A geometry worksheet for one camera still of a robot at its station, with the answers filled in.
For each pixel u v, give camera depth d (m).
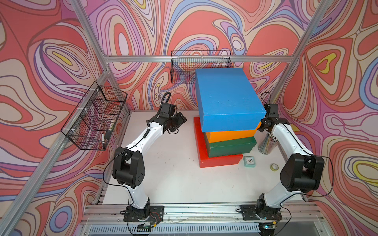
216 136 0.70
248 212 0.73
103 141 0.72
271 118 0.63
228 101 0.59
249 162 0.90
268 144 0.88
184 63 0.96
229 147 0.72
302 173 0.45
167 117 0.69
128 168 0.47
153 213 0.74
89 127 0.74
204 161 0.82
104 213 0.75
